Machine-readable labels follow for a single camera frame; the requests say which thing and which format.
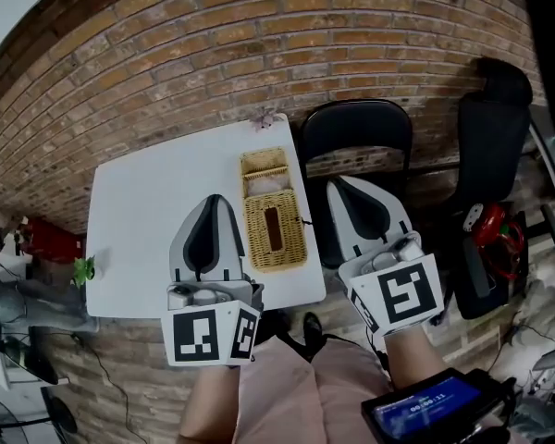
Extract black round stand base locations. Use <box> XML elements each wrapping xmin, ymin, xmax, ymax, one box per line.
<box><xmin>41</xmin><ymin>386</ymin><xmax>79</xmax><ymax>436</ymax></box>

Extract small green plant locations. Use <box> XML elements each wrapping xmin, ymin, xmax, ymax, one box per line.
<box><xmin>72</xmin><ymin>255</ymin><xmax>96</xmax><ymax>289</ymax></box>

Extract person's pink trousers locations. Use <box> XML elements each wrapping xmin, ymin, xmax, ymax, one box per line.
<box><xmin>233</xmin><ymin>338</ymin><xmax>394</xmax><ymax>444</ymax></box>

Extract black office chair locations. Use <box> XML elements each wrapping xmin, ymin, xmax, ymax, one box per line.
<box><xmin>452</xmin><ymin>57</ymin><xmax>536</xmax><ymax>321</ymax></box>

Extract black device with blue screen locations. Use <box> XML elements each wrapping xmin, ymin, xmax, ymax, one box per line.
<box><xmin>361</xmin><ymin>367</ymin><xmax>517</xmax><ymax>444</ymax></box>

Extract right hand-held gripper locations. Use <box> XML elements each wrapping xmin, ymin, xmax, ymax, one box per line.
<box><xmin>326</xmin><ymin>175</ymin><xmax>446</xmax><ymax>339</ymax></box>

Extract black folding chair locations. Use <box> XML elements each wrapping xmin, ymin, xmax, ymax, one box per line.
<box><xmin>300</xmin><ymin>99</ymin><xmax>413</xmax><ymax>270</ymax></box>

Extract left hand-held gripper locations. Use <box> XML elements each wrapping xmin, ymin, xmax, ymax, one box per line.
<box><xmin>160</xmin><ymin>194</ymin><xmax>265</xmax><ymax>369</ymax></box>

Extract small pink flower plant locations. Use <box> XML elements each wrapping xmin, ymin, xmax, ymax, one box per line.
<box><xmin>248</xmin><ymin>106</ymin><xmax>281</xmax><ymax>133</ymax></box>

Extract wicker tissue box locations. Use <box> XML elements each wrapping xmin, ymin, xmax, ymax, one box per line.
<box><xmin>239</xmin><ymin>144</ymin><xmax>309</xmax><ymax>275</ymax></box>

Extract white table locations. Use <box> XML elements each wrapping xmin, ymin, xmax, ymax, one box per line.
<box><xmin>85</xmin><ymin>113</ymin><xmax>327</xmax><ymax>319</ymax></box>

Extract black shoe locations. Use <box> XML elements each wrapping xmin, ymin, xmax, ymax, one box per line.
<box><xmin>258</xmin><ymin>310</ymin><xmax>290</xmax><ymax>346</ymax></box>
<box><xmin>303</xmin><ymin>312</ymin><xmax>324</xmax><ymax>342</ymax></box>

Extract red toolbox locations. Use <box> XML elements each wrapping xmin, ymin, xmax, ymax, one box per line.
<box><xmin>20</xmin><ymin>216</ymin><xmax>87</xmax><ymax>265</ymax></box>

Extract person's left forearm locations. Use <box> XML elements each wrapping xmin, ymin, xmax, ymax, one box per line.
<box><xmin>178</xmin><ymin>363</ymin><xmax>242</xmax><ymax>444</ymax></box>

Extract person's right forearm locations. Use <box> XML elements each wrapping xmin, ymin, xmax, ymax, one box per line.
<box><xmin>383</xmin><ymin>325</ymin><xmax>448</xmax><ymax>392</ymax></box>

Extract black cable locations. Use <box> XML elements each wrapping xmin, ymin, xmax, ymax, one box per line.
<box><xmin>71</xmin><ymin>333</ymin><xmax>135</xmax><ymax>444</ymax></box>

